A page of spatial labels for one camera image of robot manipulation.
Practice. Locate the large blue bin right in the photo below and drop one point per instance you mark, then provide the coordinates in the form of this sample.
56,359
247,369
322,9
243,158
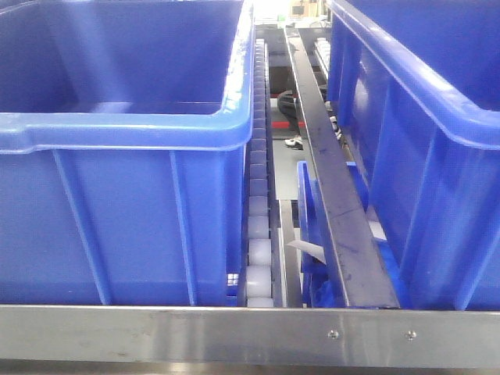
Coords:
416,84

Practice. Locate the white roller track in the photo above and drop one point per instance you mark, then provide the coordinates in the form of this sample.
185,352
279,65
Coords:
256,279

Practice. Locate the large blue bin left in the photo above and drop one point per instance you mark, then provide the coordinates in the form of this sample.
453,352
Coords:
124,129

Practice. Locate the white sneaker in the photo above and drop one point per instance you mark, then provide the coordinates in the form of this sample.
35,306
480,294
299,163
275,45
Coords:
294,143

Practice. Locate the steel divider rail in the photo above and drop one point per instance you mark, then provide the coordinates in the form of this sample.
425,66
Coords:
356,269

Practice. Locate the large blue bin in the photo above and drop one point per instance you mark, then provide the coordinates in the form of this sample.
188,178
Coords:
416,84
124,129

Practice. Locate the lower blue bin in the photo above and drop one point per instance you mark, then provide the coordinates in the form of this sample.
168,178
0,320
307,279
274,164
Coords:
317,289

